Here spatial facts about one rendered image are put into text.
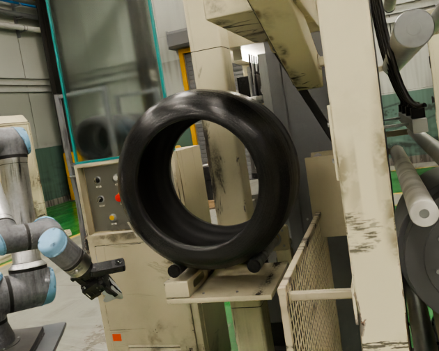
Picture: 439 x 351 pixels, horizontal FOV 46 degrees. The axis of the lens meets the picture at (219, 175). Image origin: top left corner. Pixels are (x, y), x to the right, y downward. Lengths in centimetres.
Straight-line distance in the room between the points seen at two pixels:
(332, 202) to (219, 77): 63
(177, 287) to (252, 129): 60
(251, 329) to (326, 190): 67
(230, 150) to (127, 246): 90
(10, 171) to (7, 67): 1064
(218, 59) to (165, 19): 1031
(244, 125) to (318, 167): 42
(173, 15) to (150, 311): 1002
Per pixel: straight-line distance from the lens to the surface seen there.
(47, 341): 232
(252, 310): 216
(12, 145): 224
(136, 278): 270
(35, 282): 223
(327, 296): 117
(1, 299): 221
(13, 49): 1312
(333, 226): 193
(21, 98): 1294
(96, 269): 181
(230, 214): 206
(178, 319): 269
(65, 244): 172
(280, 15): 136
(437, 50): 503
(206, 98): 162
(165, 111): 165
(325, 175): 189
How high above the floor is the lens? 137
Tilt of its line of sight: 6 degrees down
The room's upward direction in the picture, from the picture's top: 9 degrees counter-clockwise
